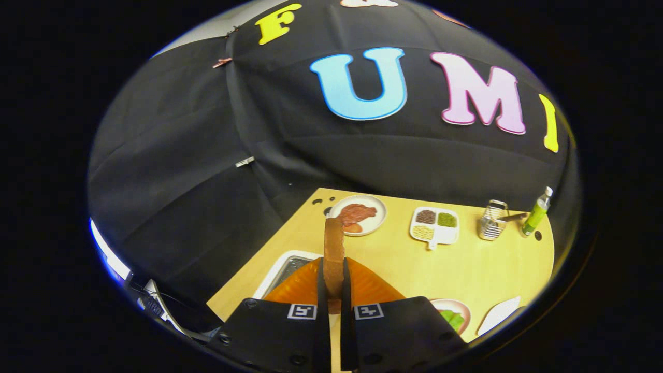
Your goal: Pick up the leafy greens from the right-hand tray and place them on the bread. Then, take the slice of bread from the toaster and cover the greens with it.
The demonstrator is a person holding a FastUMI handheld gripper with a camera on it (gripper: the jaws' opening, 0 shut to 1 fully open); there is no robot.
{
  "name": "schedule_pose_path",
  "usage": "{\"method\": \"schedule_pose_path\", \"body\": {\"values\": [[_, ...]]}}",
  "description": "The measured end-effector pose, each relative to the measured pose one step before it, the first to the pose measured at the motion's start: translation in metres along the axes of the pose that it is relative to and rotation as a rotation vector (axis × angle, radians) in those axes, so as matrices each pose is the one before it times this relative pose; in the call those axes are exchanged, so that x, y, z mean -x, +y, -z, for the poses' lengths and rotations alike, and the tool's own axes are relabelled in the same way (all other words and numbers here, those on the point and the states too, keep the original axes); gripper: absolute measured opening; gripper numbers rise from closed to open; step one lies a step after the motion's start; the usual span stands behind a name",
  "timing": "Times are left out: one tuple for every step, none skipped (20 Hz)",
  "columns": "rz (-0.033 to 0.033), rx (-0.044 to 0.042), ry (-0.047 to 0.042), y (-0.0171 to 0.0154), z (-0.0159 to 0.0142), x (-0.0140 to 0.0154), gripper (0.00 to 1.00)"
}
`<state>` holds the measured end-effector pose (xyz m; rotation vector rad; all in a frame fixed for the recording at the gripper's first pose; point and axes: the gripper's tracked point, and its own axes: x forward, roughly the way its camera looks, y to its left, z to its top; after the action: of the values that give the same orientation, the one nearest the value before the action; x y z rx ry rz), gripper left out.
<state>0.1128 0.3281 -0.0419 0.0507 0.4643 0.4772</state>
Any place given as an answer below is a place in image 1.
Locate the green seasoning pile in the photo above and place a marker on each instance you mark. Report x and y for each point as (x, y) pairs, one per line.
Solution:
(447, 219)

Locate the copper cloth clip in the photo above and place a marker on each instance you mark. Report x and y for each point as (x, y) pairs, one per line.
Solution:
(222, 62)

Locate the toasted bread slice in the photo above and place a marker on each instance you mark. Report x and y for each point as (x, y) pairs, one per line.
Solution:
(334, 254)

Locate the green label plastic bottle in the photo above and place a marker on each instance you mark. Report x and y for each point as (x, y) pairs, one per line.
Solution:
(533, 217)

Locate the green lettuce leaf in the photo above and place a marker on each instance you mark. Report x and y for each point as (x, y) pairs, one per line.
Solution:
(453, 320)

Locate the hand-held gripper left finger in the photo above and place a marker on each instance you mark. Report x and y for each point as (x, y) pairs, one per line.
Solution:
(323, 295)

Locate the white divided seasoning dish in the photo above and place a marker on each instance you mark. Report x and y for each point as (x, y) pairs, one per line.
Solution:
(445, 235)

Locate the pink plate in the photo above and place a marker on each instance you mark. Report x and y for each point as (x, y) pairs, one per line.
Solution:
(463, 311)

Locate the round beige plate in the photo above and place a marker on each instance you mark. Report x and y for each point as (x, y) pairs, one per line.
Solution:
(375, 207)

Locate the white cloth clip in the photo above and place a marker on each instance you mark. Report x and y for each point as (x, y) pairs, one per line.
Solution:
(244, 161)

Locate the red meat slice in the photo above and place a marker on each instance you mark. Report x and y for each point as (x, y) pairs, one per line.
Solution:
(357, 213)

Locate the black backdrop cloth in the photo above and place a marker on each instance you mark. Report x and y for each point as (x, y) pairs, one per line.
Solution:
(207, 155)

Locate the white square plate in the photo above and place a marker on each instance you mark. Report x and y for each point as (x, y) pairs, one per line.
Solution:
(497, 316)

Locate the beige seasoning pile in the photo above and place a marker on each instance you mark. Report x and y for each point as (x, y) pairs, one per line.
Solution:
(423, 232)

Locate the dark brown seasoning pile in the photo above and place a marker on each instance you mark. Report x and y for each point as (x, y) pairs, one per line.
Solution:
(426, 216)

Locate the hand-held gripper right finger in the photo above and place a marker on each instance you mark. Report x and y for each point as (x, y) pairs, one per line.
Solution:
(346, 295)

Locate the white toaster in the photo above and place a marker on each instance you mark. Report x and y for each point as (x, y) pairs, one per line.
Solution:
(282, 269)

